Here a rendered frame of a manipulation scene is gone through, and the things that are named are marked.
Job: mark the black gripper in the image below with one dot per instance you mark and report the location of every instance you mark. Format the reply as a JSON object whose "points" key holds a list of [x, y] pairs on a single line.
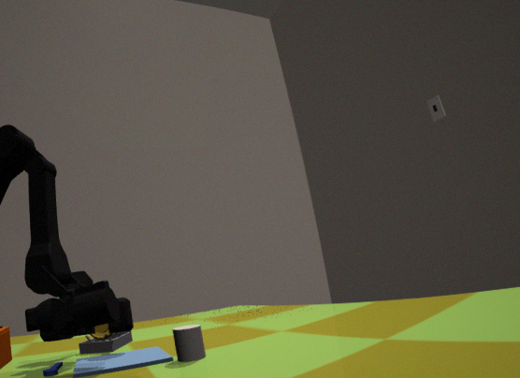
{"points": [[125, 323]]}

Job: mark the dark grey cylinder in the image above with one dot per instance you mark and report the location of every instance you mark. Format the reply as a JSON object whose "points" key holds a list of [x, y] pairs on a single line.
{"points": [[189, 343]]}

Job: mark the yellow round plate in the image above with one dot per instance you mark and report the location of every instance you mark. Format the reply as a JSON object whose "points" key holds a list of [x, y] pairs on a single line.
{"points": [[100, 332]]}

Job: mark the light blue flat mat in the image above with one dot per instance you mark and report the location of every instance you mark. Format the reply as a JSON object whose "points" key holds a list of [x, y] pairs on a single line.
{"points": [[94, 365]]}

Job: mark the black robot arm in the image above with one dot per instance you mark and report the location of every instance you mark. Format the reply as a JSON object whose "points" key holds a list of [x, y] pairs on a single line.
{"points": [[47, 271]]}

